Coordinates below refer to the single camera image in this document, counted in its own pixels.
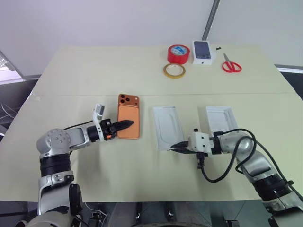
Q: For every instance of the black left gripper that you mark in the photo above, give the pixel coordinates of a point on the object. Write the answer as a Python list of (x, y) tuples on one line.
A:
[(107, 130)]

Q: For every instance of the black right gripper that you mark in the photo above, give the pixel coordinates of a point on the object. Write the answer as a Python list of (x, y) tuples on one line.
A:
[(193, 152)]

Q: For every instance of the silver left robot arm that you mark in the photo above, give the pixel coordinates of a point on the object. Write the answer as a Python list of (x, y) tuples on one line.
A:
[(55, 139)]

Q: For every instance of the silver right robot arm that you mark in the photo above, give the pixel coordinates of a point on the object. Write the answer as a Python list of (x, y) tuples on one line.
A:
[(251, 151)]

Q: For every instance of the shallow white phone box half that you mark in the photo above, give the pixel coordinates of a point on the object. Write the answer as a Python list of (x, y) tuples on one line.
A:
[(166, 125)]

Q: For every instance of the deep white phone box half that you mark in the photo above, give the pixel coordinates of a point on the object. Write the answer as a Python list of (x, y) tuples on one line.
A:
[(219, 118)]

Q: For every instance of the closed white phone box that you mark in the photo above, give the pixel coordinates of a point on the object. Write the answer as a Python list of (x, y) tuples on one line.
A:
[(203, 50)]

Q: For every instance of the orange smartphone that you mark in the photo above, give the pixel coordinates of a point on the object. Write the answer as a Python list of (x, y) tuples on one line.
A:
[(129, 113)]

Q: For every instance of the yellow tape roll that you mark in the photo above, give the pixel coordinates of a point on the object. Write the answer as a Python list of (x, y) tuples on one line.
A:
[(165, 71)]

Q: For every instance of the red tape roll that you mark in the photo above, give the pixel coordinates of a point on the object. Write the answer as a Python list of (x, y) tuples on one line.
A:
[(178, 56)]

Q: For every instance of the small black screws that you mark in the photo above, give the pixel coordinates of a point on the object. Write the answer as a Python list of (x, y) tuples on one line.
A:
[(218, 48)]

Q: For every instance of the clear plastic bin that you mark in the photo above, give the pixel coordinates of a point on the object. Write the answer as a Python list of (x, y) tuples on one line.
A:
[(9, 68)]

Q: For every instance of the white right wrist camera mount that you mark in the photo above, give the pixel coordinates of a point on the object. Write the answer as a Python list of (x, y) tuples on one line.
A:
[(200, 143)]

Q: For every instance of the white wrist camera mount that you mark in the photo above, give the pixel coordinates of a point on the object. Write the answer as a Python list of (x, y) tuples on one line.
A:
[(200, 143), (99, 113)]

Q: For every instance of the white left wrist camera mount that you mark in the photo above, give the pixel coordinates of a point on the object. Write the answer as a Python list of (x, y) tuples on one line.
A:
[(99, 113)]

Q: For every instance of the grey wall post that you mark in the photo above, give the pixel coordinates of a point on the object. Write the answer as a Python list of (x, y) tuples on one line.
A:
[(210, 19)]

